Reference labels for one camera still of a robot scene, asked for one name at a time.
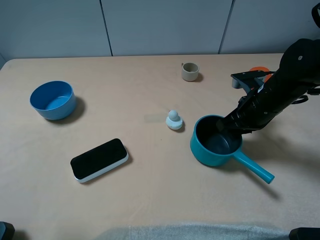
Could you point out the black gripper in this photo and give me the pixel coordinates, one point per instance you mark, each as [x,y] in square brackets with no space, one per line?
[249,116]

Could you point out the teal saucepan with handle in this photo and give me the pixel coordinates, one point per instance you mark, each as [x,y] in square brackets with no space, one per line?
[214,148]

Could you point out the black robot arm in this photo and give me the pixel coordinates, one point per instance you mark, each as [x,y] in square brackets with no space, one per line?
[268,93]

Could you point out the black object bottom right corner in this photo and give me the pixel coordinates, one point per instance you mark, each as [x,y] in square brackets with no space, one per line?
[305,233]

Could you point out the black object corner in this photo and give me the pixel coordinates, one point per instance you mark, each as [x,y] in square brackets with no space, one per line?
[305,233]
[7,231]

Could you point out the black object bottom left corner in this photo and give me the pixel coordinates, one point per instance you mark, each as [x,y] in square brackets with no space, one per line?
[7,231]

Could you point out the white toy duck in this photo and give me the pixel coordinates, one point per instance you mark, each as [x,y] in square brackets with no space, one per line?
[174,121]

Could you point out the beige ceramic mug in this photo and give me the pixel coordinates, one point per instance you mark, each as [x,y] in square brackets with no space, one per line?
[189,71]

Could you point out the orange tangerine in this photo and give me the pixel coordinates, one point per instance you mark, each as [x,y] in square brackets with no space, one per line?
[258,68]

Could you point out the black white-edged rectangular box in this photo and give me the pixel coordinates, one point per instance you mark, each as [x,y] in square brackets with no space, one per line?
[99,160]

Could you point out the grey cloth at table edge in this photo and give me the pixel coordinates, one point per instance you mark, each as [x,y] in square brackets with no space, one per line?
[195,231]

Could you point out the blue bowl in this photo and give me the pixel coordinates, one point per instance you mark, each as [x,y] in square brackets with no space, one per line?
[54,100]

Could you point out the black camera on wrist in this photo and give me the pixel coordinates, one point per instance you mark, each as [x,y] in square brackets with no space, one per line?
[250,80]

